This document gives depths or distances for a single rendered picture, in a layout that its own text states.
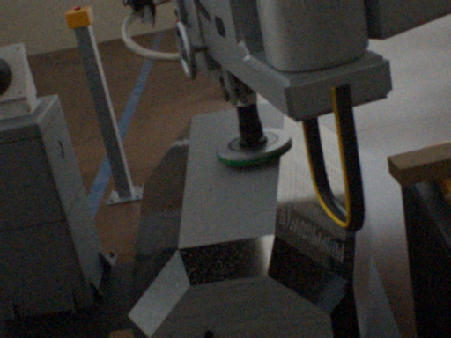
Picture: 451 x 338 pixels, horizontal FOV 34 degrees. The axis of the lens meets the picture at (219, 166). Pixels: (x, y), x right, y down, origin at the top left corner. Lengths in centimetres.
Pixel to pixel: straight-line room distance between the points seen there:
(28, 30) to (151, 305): 768
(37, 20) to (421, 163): 764
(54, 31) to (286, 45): 796
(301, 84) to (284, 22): 11
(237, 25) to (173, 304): 63
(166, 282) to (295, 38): 69
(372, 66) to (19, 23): 811
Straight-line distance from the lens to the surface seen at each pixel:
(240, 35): 154
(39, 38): 924
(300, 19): 127
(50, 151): 301
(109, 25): 904
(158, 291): 173
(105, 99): 402
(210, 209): 185
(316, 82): 128
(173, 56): 246
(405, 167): 189
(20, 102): 305
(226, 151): 207
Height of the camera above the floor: 159
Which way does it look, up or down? 21 degrees down
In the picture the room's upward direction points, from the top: 12 degrees counter-clockwise
